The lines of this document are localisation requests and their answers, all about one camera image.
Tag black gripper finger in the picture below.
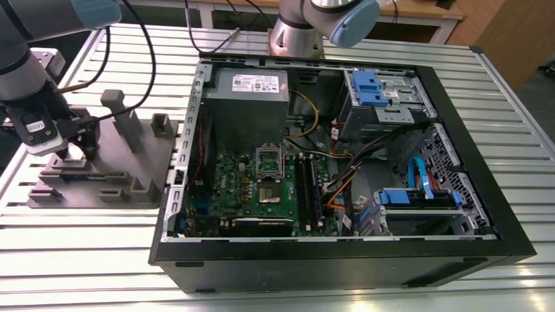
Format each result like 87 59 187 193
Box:
71 109 101 161
56 142 81 163

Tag CPU socket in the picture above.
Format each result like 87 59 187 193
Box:
257 181 287 205

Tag grey parts rack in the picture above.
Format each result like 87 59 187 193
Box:
24 89 181 211

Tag black case fan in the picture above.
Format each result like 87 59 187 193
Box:
189 113 217 199

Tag green motherboard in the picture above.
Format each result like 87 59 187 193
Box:
185 151 344 238

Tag grey power supply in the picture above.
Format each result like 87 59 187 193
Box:
201 67 291 153

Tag metal socket cover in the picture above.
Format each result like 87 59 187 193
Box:
253 144 287 180

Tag black graphics card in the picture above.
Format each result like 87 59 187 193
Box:
217 215 295 238

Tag black RAM slot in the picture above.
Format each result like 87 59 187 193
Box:
299 155 316 228
303 155 322 228
293 155 311 228

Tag black PC case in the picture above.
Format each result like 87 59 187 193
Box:
147 50 539 295

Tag blue plastic drive rails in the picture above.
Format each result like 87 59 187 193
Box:
352 70 391 107

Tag grey metal drive cage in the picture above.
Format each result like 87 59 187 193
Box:
336 68 438 141

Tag blue disk carrier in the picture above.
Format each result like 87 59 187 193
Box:
378 189 464 211

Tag grey metal disk bay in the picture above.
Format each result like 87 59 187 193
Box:
371 187 472 237

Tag wooden cabinet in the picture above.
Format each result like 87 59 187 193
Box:
446 0 555 95

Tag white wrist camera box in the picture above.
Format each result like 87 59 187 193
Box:
19 112 67 157

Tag red twisted wire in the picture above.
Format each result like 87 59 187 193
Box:
192 118 207 188

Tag black camera cable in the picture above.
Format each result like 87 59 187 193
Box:
80 0 157 126

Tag black cable with silver plug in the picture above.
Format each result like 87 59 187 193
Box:
184 0 243 55

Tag yellow wire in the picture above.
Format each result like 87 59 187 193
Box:
284 89 322 140

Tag white and black wire bundle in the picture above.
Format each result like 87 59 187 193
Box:
284 135 354 161

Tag blue SATA wire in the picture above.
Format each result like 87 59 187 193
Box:
407 156 435 200

